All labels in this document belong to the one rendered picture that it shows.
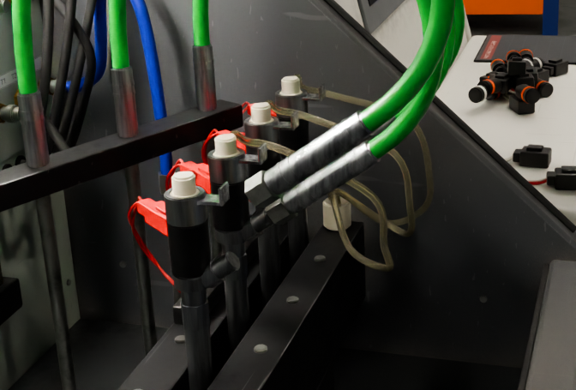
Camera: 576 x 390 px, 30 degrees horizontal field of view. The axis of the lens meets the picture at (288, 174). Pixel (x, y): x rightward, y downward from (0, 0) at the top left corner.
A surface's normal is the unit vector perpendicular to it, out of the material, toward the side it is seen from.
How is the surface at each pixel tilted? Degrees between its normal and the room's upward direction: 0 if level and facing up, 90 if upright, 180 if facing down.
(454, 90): 0
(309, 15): 90
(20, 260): 90
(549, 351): 0
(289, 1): 90
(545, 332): 0
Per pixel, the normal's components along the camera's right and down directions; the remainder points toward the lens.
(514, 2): -0.22, 0.35
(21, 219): 0.95, 0.06
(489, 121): -0.05, -0.94
